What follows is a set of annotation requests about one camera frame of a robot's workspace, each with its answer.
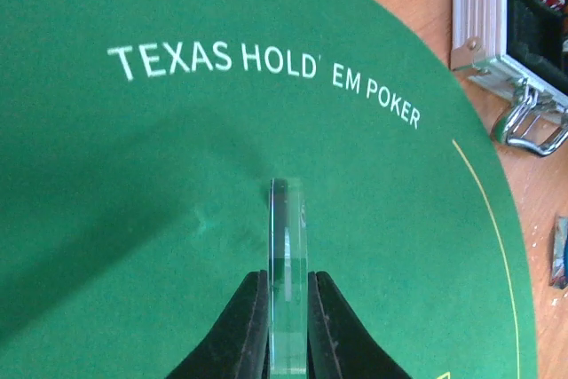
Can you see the aluminium poker case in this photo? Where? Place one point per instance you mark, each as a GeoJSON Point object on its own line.
{"type": "Point", "coordinates": [517, 49]}

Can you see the clear acrylic dealer button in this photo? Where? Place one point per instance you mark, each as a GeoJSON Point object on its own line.
{"type": "Point", "coordinates": [287, 280]}

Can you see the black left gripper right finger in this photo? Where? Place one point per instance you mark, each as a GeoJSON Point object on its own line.
{"type": "Point", "coordinates": [339, 345]}

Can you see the round green poker mat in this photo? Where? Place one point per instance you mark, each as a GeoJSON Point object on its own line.
{"type": "Point", "coordinates": [138, 142]}

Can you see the loose blue card deck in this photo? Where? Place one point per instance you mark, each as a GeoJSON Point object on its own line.
{"type": "Point", "coordinates": [558, 273]}

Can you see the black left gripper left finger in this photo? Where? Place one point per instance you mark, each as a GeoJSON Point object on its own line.
{"type": "Point", "coordinates": [237, 344]}

